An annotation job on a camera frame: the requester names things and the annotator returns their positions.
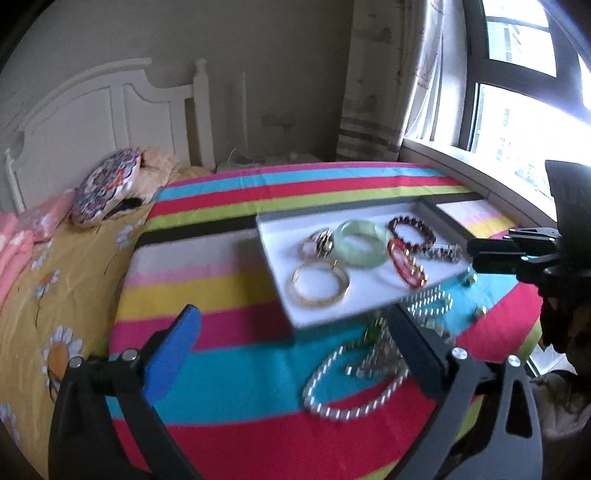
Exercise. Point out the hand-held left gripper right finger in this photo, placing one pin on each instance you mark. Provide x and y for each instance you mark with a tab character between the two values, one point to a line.
415	355

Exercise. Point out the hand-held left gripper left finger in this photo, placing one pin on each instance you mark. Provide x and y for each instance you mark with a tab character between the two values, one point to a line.
171	360

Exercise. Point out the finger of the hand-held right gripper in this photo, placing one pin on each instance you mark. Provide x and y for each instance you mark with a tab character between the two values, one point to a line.
498	266
489	247

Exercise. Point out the pearl drop earring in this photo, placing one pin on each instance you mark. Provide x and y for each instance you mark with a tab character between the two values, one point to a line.
480	313
471	278

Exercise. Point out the pin brooch with charms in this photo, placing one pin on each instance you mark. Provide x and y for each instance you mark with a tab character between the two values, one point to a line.
374	364

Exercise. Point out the green jade bangle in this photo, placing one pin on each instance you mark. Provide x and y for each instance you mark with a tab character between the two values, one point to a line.
364	259

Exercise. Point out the gold bangle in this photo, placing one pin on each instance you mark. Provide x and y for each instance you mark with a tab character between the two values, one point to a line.
319	302

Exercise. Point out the grey-green cardboard box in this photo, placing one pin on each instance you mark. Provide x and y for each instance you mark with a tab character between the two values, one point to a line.
277	240

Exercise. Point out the striped colourful blanket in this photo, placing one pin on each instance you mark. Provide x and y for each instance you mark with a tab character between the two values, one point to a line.
231	378

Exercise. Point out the white window sill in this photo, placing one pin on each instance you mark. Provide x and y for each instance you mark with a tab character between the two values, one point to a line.
461	166

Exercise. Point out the yellow daisy bed sheet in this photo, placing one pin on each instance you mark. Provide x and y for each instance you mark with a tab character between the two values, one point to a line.
69	277

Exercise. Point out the white sheer curtain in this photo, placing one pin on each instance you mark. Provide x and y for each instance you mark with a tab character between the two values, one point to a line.
434	69

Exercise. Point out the pink floral quilt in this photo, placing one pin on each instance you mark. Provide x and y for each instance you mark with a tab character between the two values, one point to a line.
14	258

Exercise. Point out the round patterned cushion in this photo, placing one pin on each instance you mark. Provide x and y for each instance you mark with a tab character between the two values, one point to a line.
104	184

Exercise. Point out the beige pillow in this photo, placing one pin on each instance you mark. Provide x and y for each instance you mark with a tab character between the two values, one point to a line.
159	170

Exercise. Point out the patterned beige curtain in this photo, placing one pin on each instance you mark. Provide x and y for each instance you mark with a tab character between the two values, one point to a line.
369	92

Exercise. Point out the white nightstand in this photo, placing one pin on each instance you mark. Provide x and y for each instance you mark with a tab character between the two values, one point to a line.
286	160

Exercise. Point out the white headboard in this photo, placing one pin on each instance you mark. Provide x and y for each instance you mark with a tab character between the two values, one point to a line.
92	120

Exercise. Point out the dark window frame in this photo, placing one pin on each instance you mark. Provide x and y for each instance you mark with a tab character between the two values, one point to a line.
471	69

